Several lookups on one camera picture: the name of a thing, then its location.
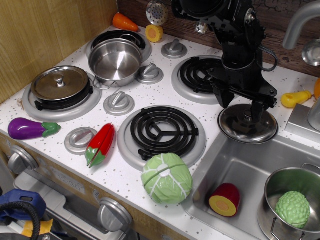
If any steel perforated skimmer spoon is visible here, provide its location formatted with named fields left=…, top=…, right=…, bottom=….
left=145, top=0, right=169, bottom=26

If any grey toy faucet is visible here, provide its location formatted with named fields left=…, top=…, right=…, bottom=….
left=282, top=0, right=320, bottom=50

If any yellow toy pear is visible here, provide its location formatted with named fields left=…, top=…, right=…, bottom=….
left=280, top=90, right=312, bottom=108

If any grey knob lower middle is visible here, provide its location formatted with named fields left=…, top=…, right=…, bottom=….
left=103, top=91, right=135, bottom=116

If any blue clamp tool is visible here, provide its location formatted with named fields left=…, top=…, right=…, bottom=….
left=0, top=189, right=47, bottom=222

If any steel pot in sink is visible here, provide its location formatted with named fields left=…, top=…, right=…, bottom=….
left=257, top=163, right=320, bottom=240

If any grey oven knob right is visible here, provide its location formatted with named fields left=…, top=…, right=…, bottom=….
left=97, top=197, right=133, bottom=233

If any yellow tape piece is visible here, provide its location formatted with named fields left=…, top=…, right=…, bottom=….
left=21, top=219, right=54, bottom=238

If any hanging steel spoon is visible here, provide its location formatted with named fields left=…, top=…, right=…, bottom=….
left=194, top=21, right=208, bottom=35

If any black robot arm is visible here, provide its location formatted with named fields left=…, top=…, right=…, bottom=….
left=171, top=0, right=277, bottom=122

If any back left black burner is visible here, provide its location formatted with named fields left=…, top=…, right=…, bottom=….
left=85, top=30, right=152, bottom=62

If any grey oven knob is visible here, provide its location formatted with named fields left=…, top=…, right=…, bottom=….
left=7, top=145, right=39, bottom=175
left=97, top=197, right=133, bottom=233

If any oven door handle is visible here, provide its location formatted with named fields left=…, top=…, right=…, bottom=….
left=13, top=173, right=127, bottom=240

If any steel lid on left burner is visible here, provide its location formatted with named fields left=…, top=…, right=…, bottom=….
left=31, top=65, right=89, bottom=101

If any purple toy eggplant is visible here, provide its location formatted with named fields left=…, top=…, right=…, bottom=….
left=8, top=117, right=61, bottom=140

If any green toy cabbage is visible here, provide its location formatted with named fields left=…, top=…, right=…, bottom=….
left=141, top=153, right=193, bottom=204

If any black braided cable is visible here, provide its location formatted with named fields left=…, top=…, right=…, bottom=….
left=0, top=200, right=42, bottom=240

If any grey knob front flat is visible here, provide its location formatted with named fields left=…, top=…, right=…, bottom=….
left=64, top=127, right=98, bottom=156

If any black burner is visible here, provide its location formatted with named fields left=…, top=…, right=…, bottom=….
left=22, top=72, right=103, bottom=123
left=85, top=30, right=152, bottom=62
left=171, top=55, right=225, bottom=105
left=117, top=105, right=206, bottom=171

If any grey oven knob left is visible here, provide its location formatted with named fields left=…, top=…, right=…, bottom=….
left=7, top=145, right=39, bottom=175

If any steel lid with knob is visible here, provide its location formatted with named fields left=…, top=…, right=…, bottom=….
left=217, top=104, right=279, bottom=144

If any green toy artichoke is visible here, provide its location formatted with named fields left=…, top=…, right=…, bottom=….
left=275, top=191, right=311, bottom=229

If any front centre black burner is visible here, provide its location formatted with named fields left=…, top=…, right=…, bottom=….
left=117, top=105, right=206, bottom=171

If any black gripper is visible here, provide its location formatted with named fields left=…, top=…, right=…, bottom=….
left=213, top=63, right=277, bottom=121

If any orange toy at edge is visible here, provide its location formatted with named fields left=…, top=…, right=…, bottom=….
left=313, top=78, right=320, bottom=100

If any grey knob back centre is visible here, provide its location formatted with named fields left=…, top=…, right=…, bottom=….
left=161, top=39, right=188, bottom=59

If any empty steel pot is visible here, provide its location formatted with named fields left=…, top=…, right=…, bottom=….
left=88, top=38, right=143, bottom=89

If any front left black burner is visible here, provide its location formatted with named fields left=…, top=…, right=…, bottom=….
left=22, top=72, right=103, bottom=123

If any orange toy carrot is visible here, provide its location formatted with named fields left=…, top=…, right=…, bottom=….
left=112, top=13, right=139, bottom=32

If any red toy chili pepper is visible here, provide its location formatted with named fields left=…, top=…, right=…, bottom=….
left=84, top=123, right=116, bottom=168

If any yellow toy corn slice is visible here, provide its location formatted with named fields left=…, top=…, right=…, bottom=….
left=145, top=24, right=164, bottom=43

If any silver sink basin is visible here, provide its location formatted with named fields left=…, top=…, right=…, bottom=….
left=182, top=133, right=320, bottom=240

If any red toy fruit half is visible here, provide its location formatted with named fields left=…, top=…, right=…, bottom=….
left=208, top=183, right=241, bottom=217

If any back right black burner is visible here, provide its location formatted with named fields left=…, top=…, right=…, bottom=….
left=171, top=55, right=225, bottom=105

